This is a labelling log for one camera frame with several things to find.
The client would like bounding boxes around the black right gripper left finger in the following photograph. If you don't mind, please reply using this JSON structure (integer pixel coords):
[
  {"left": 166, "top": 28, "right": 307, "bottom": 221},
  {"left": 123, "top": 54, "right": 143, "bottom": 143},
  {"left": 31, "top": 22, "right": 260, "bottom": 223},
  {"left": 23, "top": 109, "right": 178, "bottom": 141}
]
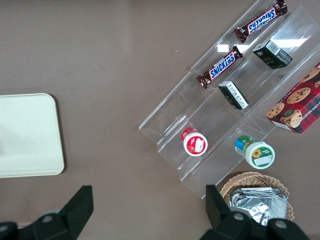
[{"left": 17, "top": 184, "right": 95, "bottom": 240}]

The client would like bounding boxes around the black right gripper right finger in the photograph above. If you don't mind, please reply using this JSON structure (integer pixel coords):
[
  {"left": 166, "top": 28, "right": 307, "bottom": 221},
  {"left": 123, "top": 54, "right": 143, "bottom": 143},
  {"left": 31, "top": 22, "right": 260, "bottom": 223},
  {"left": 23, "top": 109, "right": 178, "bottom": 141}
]
[{"left": 201, "top": 184, "right": 266, "bottom": 240}]

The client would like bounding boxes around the aluminium foil tray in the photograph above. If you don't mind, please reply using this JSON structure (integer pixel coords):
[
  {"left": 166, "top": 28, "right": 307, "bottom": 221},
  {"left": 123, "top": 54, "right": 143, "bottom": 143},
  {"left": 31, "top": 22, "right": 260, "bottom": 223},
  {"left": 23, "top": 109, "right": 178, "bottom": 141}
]
[{"left": 228, "top": 186, "right": 289, "bottom": 227}]

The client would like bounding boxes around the light wicker basket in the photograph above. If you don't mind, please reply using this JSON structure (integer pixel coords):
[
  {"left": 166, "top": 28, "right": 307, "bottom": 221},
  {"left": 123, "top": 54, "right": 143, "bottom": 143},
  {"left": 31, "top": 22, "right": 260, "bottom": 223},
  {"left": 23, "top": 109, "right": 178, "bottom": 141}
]
[{"left": 219, "top": 171, "right": 295, "bottom": 226}]

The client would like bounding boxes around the beige plastic tray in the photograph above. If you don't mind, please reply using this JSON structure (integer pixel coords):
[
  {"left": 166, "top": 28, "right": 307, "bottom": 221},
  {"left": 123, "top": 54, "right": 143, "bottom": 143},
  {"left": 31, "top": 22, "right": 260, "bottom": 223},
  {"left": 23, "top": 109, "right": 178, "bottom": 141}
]
[{"left": 0, "top": 93, "right": 65, "bottom": 179}]

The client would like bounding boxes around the green lidded cup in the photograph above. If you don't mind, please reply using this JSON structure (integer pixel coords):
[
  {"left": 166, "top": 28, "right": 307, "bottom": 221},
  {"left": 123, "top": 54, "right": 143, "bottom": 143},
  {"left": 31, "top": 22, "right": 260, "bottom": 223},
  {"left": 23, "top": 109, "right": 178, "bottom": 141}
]
[{"left": 234, "top": 135, "right": 276, "bottom": 170}]

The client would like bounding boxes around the red lidded cup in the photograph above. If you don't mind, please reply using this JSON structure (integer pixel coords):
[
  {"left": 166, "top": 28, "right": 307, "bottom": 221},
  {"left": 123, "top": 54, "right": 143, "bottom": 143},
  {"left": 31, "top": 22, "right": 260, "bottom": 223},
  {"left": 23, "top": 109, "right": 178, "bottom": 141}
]
[{"left": 180, "top": 126, "right": 209, "bottom": 157}]

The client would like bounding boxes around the clear acrylic stepped display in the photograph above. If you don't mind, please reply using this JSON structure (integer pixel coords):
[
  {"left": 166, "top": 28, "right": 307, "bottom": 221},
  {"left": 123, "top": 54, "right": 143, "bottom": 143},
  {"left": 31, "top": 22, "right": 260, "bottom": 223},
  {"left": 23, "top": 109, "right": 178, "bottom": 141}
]
[{"left": 138, "top": 0, "right": 320, "bottom": 200}]

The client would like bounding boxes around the small dark green box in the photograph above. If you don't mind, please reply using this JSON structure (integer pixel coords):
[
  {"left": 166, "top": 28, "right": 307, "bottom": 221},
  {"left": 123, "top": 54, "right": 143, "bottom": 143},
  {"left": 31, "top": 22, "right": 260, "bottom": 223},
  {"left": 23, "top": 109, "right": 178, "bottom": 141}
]
[
  {"left": 251, "top": 38, "right": 294, "bottom": 70},
  {"left": 217, "top": 80, "right": 250, "bottom": 112}
]

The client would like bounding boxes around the red tartan cookie box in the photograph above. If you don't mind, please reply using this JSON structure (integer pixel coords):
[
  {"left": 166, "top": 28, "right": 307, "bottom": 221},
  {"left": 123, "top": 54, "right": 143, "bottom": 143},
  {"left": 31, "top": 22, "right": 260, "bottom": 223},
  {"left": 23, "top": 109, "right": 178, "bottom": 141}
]
[{"left": 265, "top": 61, "right": 320, "bottom": 135}]

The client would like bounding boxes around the snickers chocolate bar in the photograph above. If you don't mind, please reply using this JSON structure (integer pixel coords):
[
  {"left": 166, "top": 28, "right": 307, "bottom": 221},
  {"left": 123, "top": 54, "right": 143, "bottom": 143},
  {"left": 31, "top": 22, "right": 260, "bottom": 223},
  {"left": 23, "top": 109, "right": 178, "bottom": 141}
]
[
  {"left": 234, "top": 0, "right": 288, "bottom": 44},
  {"left": 196, "top": 45, "right": 244, "bottom": 90}
]

